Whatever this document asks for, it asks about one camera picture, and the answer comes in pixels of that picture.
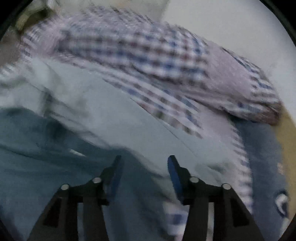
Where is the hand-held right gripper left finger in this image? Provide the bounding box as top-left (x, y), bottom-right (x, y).
top-left (26, 155), bottom-right (124, 241)

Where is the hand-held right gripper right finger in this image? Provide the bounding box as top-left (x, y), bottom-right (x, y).
top-left (167, 155), bottom-right (264, 241)

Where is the dark teal shirt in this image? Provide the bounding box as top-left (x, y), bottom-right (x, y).
top-left (0, 107), bottom-right (176, 241)

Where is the light grey garment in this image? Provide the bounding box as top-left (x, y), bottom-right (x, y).
top-left (0, 56), bottom-right (245, 209)

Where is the blue printed pillow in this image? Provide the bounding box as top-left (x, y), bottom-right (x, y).
top-left (233, 118), bottom-right (292, 241)

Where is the checked quilt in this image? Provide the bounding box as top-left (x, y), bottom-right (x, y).
top-left (18, 5), bottom-right (284, 127)

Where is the wooden bed frame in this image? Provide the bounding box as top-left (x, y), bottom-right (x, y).
top-left (275, 109), bottom-right (296, 186)

